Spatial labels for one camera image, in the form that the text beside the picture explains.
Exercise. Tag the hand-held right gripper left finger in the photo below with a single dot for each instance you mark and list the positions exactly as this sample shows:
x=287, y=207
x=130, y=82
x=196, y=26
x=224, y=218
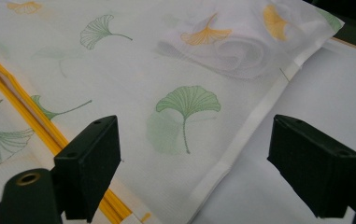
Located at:
x=88, y=168

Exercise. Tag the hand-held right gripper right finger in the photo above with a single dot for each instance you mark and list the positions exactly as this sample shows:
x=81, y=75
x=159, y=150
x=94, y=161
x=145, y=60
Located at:
x=312, y=165

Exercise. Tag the white leaf-print mesh laundry bag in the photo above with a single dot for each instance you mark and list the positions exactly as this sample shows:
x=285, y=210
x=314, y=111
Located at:
x=135, y=77

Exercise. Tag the white garment inside mesh bag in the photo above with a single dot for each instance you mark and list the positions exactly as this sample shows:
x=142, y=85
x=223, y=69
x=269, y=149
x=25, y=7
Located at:
x=225, y=56

